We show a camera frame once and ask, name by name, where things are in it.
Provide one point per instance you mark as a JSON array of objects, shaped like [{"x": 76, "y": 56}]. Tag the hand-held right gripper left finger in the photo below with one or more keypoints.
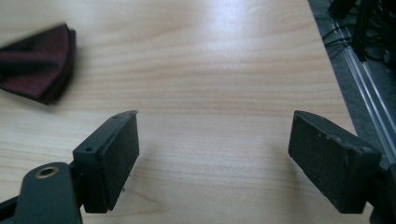
[{"x": 107, "y": 161}]

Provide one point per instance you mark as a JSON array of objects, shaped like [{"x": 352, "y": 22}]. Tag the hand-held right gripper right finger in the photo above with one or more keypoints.
[{"x": 330, "y": 161}]

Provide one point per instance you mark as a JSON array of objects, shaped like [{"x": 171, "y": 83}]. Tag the dark red striped bow tie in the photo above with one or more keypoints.
[{"x": 34, "y": 65}]

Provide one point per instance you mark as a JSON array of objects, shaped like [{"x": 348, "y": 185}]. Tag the black metal stand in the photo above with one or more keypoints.
[{"x": 362, "y": 28}]

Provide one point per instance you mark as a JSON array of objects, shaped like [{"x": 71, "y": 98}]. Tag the aluminium frame rail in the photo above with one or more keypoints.
[{"x": 369, "y": 87}]

